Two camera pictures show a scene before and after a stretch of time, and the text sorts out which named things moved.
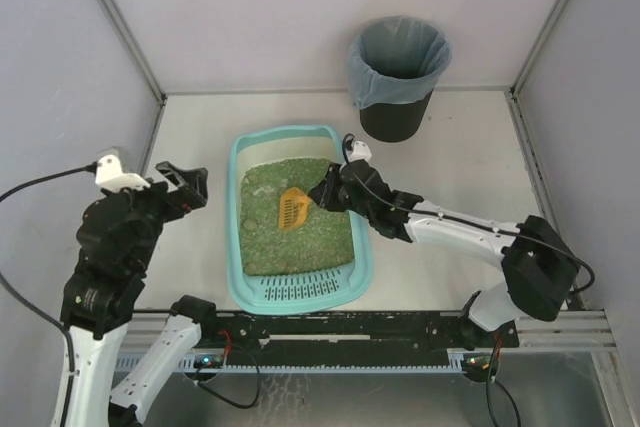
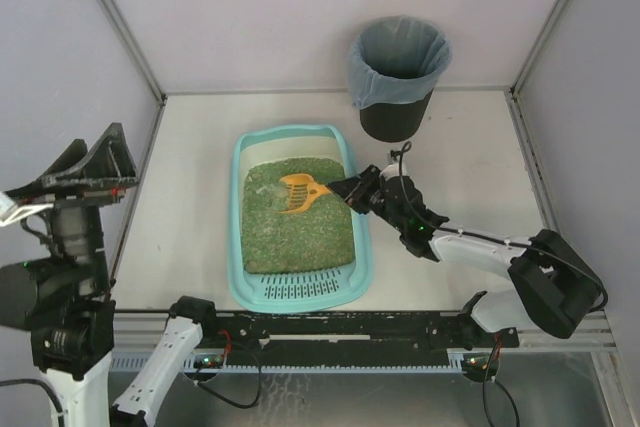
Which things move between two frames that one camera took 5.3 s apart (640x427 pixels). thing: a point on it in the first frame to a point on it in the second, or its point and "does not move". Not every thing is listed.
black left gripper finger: (178, 176) to (71, 159)
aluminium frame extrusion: (570, 331) does not move
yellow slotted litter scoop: (293, 207) to (302, 189)
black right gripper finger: (330, 202) to (364, 202)
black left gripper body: (176, 195) to (80, 185)
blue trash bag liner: (396, 59) does not move
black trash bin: (389, 122) does not move
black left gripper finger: (195, 187) to (110, 160)
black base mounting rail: (356, 338) does not move
